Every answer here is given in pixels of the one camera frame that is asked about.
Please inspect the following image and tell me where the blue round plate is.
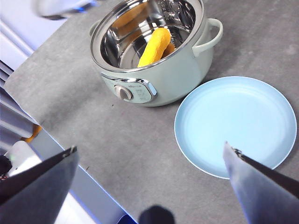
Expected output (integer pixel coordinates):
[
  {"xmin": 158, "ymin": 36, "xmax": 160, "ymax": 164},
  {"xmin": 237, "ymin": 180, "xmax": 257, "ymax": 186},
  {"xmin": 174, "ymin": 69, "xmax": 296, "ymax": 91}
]
[{"xmin": 174, "ymin": 76, "xmax": 298, "ymax": 180}]

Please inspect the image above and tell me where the pale green electric steamer pot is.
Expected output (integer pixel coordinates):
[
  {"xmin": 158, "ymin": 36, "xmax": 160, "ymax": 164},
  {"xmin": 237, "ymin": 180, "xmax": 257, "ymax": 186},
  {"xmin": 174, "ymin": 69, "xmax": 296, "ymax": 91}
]
[{"xmin": 89, "ymin": 0, "xmax": 224, "ymax": 107}]

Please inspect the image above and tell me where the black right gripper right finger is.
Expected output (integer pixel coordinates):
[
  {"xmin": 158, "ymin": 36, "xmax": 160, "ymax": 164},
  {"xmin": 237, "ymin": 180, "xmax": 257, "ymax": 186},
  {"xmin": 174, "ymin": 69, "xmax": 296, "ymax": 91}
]
[{"xmin": 223, "ymin": 140, "xmax": 299, "ymax": 224}]

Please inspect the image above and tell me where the orange clamp piece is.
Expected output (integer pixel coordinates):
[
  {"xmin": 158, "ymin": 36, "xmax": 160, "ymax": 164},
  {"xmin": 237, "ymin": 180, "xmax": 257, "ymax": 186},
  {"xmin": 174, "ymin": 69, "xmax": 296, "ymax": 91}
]
[{"xmin": 21, "ymin": 124, "xmax": 43, "ymax": 143}]

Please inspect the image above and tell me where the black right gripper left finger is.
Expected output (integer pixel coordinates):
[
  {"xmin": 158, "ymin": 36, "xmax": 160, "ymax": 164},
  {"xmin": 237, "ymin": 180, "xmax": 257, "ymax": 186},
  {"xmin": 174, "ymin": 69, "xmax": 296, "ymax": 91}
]
[{"xmin": 0, "ymin": 146, "xmax": 80, "ymax": 224}]

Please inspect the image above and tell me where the yellow corn cob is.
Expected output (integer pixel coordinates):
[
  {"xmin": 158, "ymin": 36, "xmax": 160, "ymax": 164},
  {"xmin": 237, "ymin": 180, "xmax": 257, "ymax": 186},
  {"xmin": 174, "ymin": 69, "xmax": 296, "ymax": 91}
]
[{"xmin": 137, "ymin": 28, "xmax": 173, "ymax": 69}]

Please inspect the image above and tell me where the white rounded camera device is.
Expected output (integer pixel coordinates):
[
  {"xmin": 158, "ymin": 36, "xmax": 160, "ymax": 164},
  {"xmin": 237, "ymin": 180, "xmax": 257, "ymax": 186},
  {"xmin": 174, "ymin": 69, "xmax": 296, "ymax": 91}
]
[{"xmin": 4, "ymin": 140, "xmax": 43, "ymax": 178}]

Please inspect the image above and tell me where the glass lid with green knob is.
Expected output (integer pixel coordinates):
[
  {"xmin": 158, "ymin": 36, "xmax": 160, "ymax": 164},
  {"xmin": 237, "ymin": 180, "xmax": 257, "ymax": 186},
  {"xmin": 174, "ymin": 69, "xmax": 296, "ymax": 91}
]
[{"xmin": 32, "ymin": 0, "xmax": 99, "ymax": 21}]

